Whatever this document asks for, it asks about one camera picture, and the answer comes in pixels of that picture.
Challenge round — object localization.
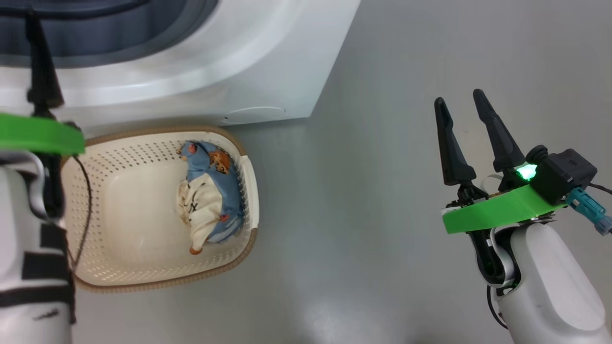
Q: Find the blue bear print garment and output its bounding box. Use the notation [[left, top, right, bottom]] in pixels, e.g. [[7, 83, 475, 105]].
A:
[[177, 140, 247, 244]]

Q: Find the teal cable connector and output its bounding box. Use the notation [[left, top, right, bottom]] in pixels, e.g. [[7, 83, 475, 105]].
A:
[[566, 187, 612, 236]]

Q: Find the cream perforated laundry basket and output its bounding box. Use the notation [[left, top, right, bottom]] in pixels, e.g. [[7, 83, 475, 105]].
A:
[[60, 125, 260, 293]]

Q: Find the grey rubber door gasket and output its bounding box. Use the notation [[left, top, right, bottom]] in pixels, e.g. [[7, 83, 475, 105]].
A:
[[0, 0, 219, 68]]

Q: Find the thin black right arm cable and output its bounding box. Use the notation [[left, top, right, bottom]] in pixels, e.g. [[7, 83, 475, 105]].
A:
[[486, 285, 508, 330]]

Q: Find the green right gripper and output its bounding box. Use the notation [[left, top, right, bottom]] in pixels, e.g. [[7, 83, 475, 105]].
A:
[[434, 89, 569, 235]]

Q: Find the white washing machine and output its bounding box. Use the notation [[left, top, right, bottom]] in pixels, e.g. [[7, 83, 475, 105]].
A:
[[0, 0, 361, 139]]

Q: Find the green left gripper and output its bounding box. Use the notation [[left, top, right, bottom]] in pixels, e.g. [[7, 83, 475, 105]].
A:
[[0, 10, 86, 156]]

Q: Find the cream garment with black print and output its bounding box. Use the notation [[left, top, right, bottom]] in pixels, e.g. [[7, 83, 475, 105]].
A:
[[177, 172, 225, 255]]

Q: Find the round white filter cover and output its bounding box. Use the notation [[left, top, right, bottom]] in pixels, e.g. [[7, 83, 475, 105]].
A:
[[222, 106, 287, 125]]

